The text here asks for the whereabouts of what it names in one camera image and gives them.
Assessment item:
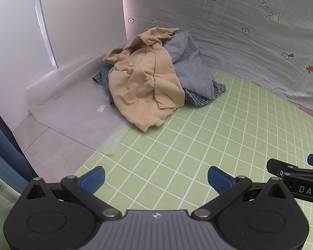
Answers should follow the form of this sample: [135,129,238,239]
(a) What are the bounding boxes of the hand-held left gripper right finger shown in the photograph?
[193,166,290,219]

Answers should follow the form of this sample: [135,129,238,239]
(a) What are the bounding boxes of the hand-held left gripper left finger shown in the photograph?
[23,166,122,219]

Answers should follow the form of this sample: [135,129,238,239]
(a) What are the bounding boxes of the beige long-sleeve sweater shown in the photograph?
[102,27,186,133]

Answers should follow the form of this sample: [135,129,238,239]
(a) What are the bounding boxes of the crumpled grey and checked clothes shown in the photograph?
[92,66,226,107]

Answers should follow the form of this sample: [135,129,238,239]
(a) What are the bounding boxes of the green grid cutting mat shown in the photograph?
[74,66,313,250]

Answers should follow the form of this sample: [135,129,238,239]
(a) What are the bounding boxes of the translucent plastic sheet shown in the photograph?
[25,53,128,157]

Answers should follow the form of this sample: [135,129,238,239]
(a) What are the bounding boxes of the teal cloth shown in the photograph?
[0,99,39,184]

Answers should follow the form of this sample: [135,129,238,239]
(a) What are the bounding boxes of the light green cloth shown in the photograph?
[0,170,20,250]

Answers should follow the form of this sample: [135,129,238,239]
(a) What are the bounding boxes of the crumpled grey shirt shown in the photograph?
[163,30,220,101]

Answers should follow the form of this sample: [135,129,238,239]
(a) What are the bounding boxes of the grey carrot-print sheet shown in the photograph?
[121,0,313,124]

